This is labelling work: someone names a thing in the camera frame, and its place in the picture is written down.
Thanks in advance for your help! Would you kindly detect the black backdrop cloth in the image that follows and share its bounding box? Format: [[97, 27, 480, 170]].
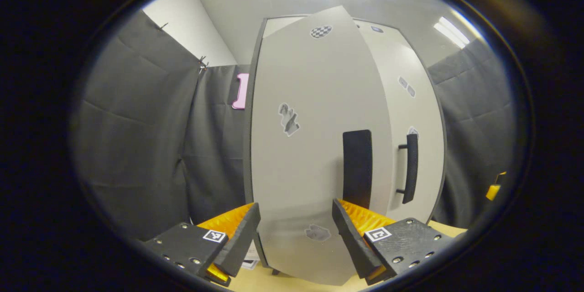
[[71, 9, 521, 242]]

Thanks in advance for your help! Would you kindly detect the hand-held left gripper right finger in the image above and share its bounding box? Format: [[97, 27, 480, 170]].
[[332, 198, 457, 286]]

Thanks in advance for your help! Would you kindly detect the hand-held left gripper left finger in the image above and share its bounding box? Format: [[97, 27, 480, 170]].
[[145, 202, 261, 287]]

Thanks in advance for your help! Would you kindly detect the ceiling light panel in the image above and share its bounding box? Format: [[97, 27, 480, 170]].
[[433, 16, 470, 49]]

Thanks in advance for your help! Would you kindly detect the grey cabinet door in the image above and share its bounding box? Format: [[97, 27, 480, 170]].
[[250, 5, 395, 287], [360, 32, 445, 224]]

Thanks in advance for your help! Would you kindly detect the grey shoe cabinet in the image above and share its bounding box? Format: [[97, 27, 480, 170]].
[[243, 15, 448, 276]]

